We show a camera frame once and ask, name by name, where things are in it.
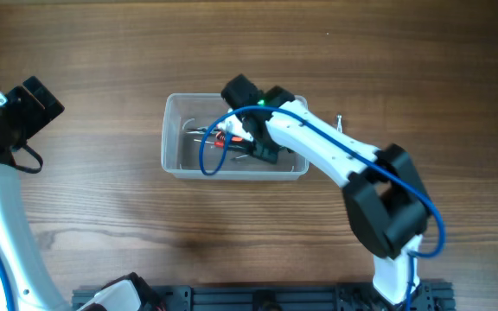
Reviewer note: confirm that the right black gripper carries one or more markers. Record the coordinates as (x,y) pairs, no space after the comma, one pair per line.
(262,149)

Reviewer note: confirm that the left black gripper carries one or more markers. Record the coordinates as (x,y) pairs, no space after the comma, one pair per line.
(41,102)

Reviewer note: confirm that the red black handled screwdriver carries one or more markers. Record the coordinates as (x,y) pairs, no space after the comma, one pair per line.
(236,143)

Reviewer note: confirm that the clear plastic container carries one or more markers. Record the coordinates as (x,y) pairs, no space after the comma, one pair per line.
(185,114)

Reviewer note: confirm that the silver combination wrench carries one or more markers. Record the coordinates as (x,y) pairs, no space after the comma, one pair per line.
(339,122)

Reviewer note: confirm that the green handled screwdriver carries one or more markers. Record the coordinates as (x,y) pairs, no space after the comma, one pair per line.
(238,157)

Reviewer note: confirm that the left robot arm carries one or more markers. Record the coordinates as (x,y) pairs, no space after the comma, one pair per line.
(25,283)

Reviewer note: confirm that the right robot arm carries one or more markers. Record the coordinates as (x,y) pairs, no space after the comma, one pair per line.
(382,191)

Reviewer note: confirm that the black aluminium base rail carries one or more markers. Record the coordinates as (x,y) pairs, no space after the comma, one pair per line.
(429,296)

